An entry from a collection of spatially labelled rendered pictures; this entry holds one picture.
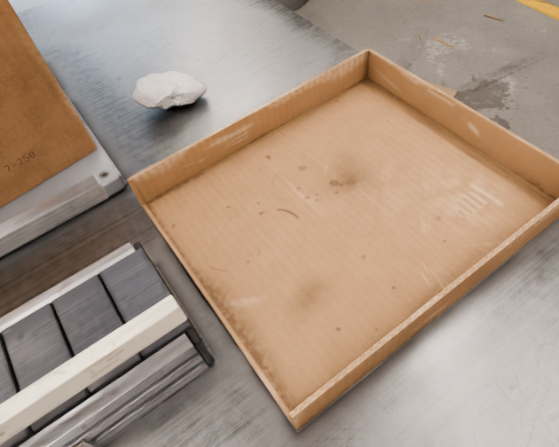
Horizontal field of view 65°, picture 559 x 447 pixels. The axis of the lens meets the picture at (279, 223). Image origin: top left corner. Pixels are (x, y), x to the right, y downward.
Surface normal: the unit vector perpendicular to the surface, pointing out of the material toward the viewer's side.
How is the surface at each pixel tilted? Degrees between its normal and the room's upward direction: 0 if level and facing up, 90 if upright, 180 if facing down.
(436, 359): 0
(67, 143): 90
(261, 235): 0
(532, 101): 0
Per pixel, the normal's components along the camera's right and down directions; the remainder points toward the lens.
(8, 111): 0.66, 0.56
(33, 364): -0.11, -0.58
